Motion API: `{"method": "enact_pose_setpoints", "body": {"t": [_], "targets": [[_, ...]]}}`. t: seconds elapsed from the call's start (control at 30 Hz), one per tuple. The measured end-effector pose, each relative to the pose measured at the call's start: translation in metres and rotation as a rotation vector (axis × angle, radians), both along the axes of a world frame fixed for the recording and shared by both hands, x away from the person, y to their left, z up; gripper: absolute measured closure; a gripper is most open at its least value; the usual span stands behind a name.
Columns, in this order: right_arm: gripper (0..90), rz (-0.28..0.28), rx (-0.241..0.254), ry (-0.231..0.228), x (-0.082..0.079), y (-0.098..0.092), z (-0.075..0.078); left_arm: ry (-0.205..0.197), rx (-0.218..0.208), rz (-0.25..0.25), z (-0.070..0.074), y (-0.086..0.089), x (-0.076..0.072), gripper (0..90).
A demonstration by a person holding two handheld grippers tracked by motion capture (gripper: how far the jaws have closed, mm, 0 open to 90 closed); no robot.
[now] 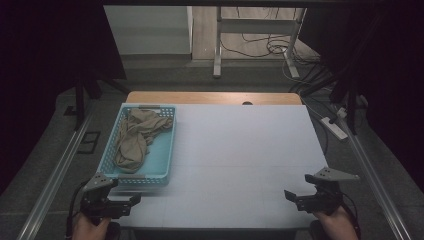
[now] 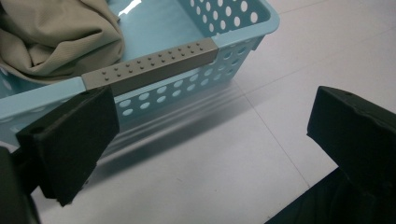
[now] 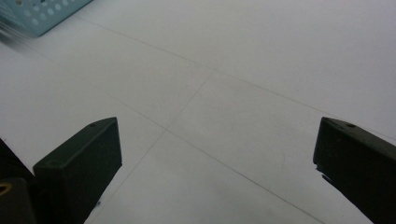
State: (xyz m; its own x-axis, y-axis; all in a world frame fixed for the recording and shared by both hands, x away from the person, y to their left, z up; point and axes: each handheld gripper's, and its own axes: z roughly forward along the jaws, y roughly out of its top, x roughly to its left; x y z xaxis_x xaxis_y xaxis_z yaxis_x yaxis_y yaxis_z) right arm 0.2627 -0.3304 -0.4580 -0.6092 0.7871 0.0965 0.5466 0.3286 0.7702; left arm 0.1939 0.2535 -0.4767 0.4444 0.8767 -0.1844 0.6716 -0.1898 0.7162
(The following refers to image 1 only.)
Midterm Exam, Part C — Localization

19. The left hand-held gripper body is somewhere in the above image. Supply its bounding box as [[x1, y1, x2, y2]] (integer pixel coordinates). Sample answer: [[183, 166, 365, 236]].
[[79, 172, 132, 225]]

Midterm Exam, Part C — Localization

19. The black rectangular floor frame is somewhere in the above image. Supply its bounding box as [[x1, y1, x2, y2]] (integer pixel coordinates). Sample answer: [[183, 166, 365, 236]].
[[76, 130, 102, 155]]

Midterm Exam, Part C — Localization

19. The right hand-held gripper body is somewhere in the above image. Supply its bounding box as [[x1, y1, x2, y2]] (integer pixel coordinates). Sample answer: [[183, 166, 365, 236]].
[[295, 165, 362, 217]]

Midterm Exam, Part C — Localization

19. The white metal desk frame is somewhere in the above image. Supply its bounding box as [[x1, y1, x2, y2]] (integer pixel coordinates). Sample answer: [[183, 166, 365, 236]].
[[212, 6, 308, 80]]

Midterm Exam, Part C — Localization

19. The black metal stand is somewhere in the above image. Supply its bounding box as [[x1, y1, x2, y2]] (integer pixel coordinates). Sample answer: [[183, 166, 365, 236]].
[[329, 76, 360, 136], [73, 71, 130, 132]]

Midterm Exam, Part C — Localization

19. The person's dark trouser leg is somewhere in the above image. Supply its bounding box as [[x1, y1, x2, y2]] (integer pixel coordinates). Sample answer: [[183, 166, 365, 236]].
[[105, 221, 122, 240], [307, 219, 323, 240]]

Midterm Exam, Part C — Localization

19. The tangle of floor cables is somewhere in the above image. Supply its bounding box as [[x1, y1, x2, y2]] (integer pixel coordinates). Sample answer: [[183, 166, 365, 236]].
[[220, 7, 323, 68]]

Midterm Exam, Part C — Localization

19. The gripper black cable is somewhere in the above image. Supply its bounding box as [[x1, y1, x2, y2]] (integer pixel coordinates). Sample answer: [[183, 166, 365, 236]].
[[341, 191, 362, 240], [65, 181, 90, 239]]

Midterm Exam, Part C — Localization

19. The white cabinet panel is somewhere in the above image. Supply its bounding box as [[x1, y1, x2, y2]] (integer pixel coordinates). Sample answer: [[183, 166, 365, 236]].
[[103, 5, 194, 56]]

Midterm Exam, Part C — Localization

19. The aluminium rail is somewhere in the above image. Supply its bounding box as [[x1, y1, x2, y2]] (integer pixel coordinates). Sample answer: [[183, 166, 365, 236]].
[[333, 106, 414, 240], [15, 108, 97, 240]]

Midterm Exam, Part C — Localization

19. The person's left hand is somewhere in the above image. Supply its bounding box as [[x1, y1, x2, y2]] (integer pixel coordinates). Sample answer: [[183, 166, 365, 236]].
[[71, 212, 114, 240]]

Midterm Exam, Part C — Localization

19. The white power strip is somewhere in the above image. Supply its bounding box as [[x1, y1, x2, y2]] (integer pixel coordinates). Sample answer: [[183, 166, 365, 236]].
[[319, 115, 350, 142]]

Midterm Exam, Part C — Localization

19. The person's right hand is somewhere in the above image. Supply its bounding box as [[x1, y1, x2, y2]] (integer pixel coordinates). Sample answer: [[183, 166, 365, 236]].
[[312, 205, 360, 240]]

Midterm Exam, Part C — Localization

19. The white table cover sheet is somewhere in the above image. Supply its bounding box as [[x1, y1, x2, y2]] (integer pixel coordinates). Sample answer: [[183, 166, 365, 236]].
[[109, 102, 330, 231]]

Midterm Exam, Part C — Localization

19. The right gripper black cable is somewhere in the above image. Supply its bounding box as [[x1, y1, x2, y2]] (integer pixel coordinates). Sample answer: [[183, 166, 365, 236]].
[[341, 191, 362, 240]]

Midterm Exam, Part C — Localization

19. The light blue plastic basket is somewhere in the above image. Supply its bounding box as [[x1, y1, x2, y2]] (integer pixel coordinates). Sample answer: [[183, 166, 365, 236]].
[[97, 103, 178, 188]]

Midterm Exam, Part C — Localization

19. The beige garment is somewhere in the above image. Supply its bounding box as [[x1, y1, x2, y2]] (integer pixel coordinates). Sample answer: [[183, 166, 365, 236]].
[[113, 107, 174, 174]]

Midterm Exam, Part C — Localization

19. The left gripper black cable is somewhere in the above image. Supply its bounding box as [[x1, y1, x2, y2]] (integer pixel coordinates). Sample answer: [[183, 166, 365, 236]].
[[65, 181, 90, 239]]

